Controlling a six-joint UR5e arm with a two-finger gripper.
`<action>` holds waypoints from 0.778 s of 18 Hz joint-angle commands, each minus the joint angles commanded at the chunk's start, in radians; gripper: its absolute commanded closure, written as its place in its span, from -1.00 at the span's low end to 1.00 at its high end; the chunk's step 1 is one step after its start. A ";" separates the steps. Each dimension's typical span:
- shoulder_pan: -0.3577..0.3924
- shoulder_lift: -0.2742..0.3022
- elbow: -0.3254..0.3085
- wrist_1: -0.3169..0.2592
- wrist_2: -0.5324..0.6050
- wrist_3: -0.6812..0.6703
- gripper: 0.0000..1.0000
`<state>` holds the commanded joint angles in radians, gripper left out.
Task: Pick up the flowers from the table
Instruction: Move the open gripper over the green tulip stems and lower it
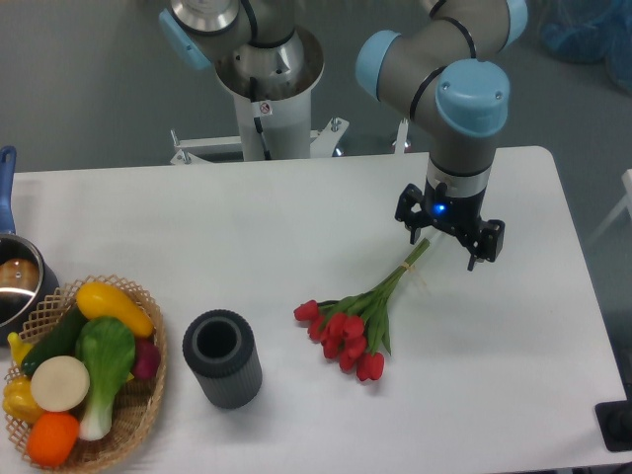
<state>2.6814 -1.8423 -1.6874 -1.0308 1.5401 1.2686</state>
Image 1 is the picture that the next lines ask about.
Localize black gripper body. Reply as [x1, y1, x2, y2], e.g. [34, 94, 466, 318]
[413, 159, 490, 241]

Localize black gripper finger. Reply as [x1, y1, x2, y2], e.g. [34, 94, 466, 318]
[395, 184, 428, 244]
[467, 219, 506, 271]

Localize red tulip bouquet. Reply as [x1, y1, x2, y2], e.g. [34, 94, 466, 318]
[293, 239, 431, 382]

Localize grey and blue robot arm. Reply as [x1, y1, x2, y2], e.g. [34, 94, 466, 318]
[159, 1, 528, 263]

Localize blue plastic bag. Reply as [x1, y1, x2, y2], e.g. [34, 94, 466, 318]
[537, 1, 631, 94]

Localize black device at table edge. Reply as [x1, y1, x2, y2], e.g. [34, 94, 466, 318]
[594, 401, 631, 452]

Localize dark grey ribbed vase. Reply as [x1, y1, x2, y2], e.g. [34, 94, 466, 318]
[182, 309, 263, 410]

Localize purple red onion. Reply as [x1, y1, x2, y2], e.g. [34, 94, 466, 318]
[130, 339, 161, 380]

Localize yellow squash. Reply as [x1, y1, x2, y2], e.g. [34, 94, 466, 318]
[75, 281, 154, 338]

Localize green bok choy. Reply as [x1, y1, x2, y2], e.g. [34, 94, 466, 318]
[75, 316, 135, 441]

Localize woven wicker basket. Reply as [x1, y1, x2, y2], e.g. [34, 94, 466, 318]
[1, 275, 168, 473]

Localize dark green cucumber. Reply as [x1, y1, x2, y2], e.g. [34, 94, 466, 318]
[21, 305, 88, 376]

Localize yellow banana tip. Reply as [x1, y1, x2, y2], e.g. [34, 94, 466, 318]
[7, 332, 34, 366]

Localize orange fruit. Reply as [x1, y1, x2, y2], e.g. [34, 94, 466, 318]
[27, 413, 79, 468]

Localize yellow bell pepper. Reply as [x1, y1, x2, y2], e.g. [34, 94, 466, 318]
[3, 376, 45, 425]

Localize white chair frame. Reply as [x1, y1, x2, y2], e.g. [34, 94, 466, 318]
[587, 169, 631, 247]

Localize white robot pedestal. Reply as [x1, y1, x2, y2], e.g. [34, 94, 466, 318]
[169, 27, 416, 167]

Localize blue handled saucepan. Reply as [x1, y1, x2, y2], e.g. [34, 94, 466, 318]
[1, 145, 58, 348]

